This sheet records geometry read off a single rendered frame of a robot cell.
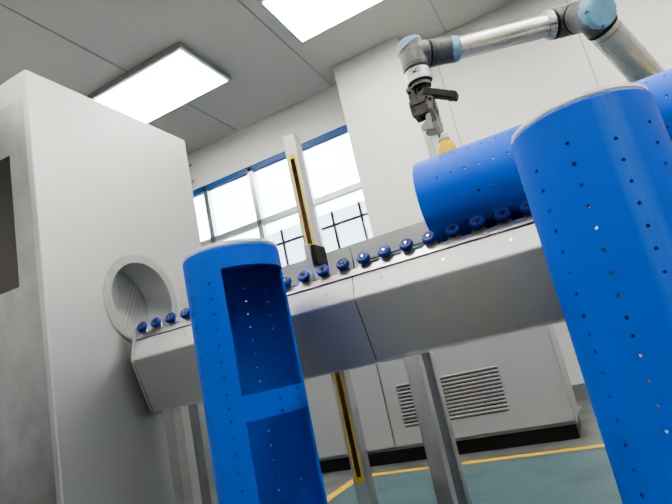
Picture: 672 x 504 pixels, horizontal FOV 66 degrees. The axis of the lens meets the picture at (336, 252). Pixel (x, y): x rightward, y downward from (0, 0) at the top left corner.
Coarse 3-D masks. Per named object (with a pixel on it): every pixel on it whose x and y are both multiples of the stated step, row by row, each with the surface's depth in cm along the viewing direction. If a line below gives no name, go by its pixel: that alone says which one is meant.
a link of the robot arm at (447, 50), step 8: (432, 40) 176; (440, 40) 176; (448, 40) 176; (456, 40) 176; (432, 48) 175; (440, 48) 175; (448, 48) 176; (456, 48) 176; (432, 56) 176; (440, 56) 176; (448, 56) 177; (456, 56) 178; (432, 64) 179; (440, 64) 180
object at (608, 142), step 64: (576, 128) 97; (640, 128) 95; (576, 192) 97; (640, 192) 92; (576, 256) 97; (640, 256) 90; (576, 320) 99; (640, 320) 89; (640, 384) 89; (640, 448) 89
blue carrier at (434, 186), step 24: (480, 144) 154; (504, 144) 149; (432, 168) 158; (456, 168) 154; (480, 168) 150; (504, 168) 147; (432, 192) 155; (456, 192) 153; (480, 192) 150; (504, 192) 148; (432, 216) 157; (456, 216) 155
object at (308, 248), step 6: (306, 246) 182; (312, 246) 182; (318, 246) 185; (306, 252) 182; (312, 252) 182; (318, 252) 183; (324, 252) 188; (306, 258) 182; (312, 258) 181; (318, 258) 182; (324, 258) 187; (312, 264) 181; (318, 264) 181; (312, 270) 180; (312, 276) 180; (318, 276) 182
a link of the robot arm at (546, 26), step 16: (544, 16) 195; (560, 16) 194; (480, 32) 192; (496, 32) 192; (512, 32) 193; (528, 32) 194; (544, 32) 196; (560, 32) 196; (464, 48) 191; (480, 48) 192; (496, 48) 195
